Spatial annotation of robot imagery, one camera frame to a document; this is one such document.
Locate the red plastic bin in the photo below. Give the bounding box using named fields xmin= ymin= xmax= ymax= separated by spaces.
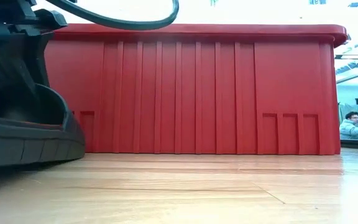
xmin=44 ymin=24 xmax=348 ymax=156

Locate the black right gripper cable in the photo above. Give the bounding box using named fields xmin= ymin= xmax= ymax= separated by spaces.
xmin=45 ymin=0 xmax=180 ymax=31

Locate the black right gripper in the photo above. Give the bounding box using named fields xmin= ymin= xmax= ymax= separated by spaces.
xmin=0 ymin=0 xmax=68 ymax=94

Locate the black rubber slide sandal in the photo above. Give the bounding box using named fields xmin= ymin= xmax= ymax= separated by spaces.
xmin=0 ymin=81 xmax=86 ymax=169

